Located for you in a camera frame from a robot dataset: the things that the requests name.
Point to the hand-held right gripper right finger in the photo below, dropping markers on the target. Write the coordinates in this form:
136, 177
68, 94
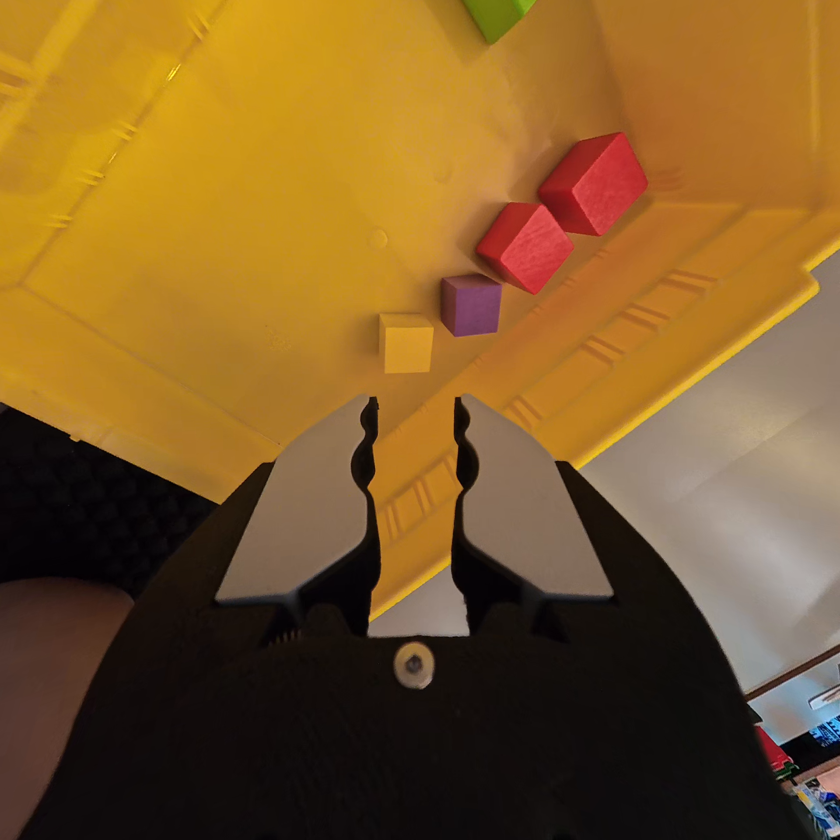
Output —
531, 525

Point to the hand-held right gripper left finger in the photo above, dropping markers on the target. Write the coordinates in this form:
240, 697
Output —
302, 518

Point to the yellow wooden cube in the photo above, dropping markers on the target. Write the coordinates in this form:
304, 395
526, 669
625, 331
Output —
405, 344

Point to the purple wooden block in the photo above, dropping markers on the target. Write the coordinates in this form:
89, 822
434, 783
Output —
470, 307

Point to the red wooden cube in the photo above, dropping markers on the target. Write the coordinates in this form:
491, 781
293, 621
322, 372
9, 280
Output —
528, 249

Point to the yellow plastic bin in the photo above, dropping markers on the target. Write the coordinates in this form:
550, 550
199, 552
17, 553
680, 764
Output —
197, 262

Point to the red wooden block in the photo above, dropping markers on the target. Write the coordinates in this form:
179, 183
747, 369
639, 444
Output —
597, 187

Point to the green wooden block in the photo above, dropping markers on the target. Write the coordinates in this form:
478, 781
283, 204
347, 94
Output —
499, 16

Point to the person's right forearm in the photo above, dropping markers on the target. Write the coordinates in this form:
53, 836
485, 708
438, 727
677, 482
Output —
46, 689

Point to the black mesh pad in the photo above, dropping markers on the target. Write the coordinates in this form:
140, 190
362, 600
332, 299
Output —
79, 512

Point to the small red bin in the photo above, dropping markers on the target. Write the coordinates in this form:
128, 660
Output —
771, 748

